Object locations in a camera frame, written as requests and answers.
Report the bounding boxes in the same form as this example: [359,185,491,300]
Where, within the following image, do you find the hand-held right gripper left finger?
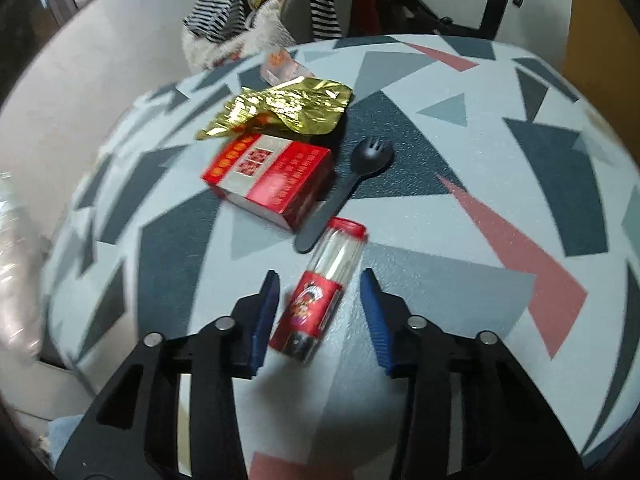
[52,269,281,480]

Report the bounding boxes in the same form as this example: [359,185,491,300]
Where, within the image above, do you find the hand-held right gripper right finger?
[360,267,586,480]

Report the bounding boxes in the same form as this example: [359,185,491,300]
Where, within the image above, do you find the clear tube with red label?
[269,217,368,363]

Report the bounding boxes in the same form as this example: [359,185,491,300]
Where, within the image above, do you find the clear plastic bag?
[0,170,46,361]

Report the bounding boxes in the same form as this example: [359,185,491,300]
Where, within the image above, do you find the red cardboard box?
[201,132,335,233]

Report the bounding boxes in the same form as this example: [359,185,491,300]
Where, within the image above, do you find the black plastic spork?
[294,137,396,253]

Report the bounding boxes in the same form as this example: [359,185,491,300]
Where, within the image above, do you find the geometric patterned tablecloth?
[40,35,640,480]

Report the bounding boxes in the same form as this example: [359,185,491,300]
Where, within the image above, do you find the gold foil bag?
[195,77,355,142]

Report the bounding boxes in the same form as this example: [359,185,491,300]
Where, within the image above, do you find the light blue fluffy cloth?
[47,415,86,461]

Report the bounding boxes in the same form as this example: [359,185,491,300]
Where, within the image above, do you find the clear orange candy wrapper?
[260,47,311,83]

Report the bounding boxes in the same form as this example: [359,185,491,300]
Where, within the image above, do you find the cream fleece blanket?
[182,7,301,73]

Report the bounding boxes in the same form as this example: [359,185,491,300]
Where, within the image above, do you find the black and white striped shirt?
[182,0,346,43]

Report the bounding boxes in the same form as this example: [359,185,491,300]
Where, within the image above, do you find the black exercise bike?
[370,0,561,41]

